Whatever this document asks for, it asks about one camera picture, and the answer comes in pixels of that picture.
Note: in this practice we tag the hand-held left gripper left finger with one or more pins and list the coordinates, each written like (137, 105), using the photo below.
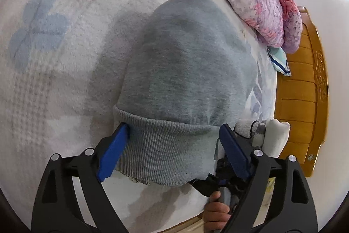
(113, 153)

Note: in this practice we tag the bed with floral sheet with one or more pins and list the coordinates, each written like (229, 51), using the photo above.
(54, 72)

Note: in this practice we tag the white folded garment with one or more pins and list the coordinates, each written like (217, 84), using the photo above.
(276, 134)

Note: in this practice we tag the folded printed garment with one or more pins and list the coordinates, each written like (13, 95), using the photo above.
(249, 129)

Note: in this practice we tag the grey zip hoodie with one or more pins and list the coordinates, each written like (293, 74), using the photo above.
(177, 72)

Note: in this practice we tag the light blue cloth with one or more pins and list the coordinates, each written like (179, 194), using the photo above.
(279, 62)

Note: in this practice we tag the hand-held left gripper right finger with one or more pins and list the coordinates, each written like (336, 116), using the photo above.
(235, 152)

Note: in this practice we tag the wooden headboard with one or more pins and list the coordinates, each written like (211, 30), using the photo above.
(300, 91)

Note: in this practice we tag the person's right hand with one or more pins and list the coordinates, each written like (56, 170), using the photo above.
(215, 214)

